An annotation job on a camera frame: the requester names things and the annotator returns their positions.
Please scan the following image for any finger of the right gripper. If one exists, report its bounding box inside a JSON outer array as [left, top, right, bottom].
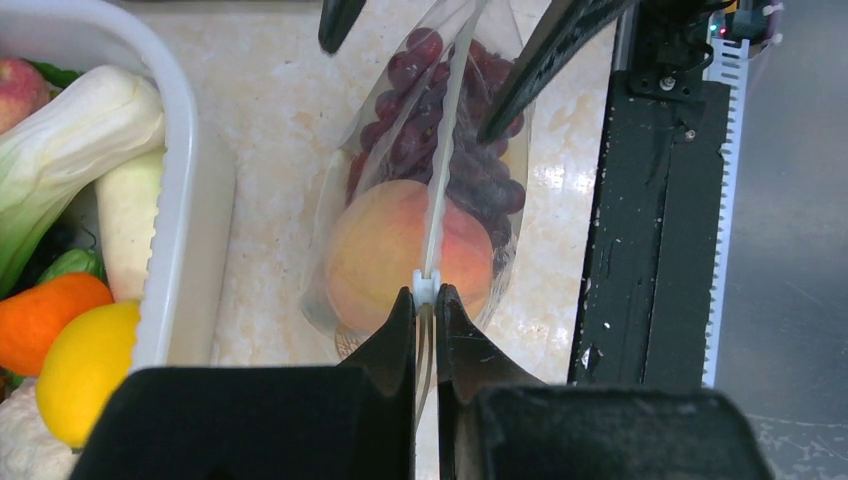
[[477, 0, 636, 144], [318, 0, 366, 55]]

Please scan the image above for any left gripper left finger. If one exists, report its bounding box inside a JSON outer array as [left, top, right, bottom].
[[72, 288, 416, 479]]

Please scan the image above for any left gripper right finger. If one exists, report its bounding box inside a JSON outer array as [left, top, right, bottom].
[[435, 284, 771, 479]]

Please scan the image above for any peach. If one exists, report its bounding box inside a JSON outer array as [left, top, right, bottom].
[[325, 180, 493, 333]]

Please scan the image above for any clear zip top bag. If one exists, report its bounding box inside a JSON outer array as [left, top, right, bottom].
[[300, 1, 531, 389]]

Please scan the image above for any white plastic fruit basket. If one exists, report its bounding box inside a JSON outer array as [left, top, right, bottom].
[[1, 1, 236, 370]]

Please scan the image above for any yellow lemon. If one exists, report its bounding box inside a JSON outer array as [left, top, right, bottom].
[[35, 300, 140, 450]]

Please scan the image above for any white radish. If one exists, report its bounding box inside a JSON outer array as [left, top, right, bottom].
[[94, 147, 166, 301]]

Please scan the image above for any white bok choy stalk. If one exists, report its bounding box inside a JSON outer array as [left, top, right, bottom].
[[1, 65, 165, 295]]

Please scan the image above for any pink apple with leaf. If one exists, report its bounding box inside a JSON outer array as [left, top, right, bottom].
[[1, 57, 50, 134]]

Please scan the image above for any white cauliflower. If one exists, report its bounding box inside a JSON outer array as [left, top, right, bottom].
[[1, 379, 77, 480]]

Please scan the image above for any green leafy vegetable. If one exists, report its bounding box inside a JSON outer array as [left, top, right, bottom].
[[19, 200, 106, 288]]

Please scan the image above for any small orange tangerine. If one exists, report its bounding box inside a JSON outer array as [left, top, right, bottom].
[[1, 272, 113, 377]]

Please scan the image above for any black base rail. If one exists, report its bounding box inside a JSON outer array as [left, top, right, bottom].
[[569, 1, 732, 389]]

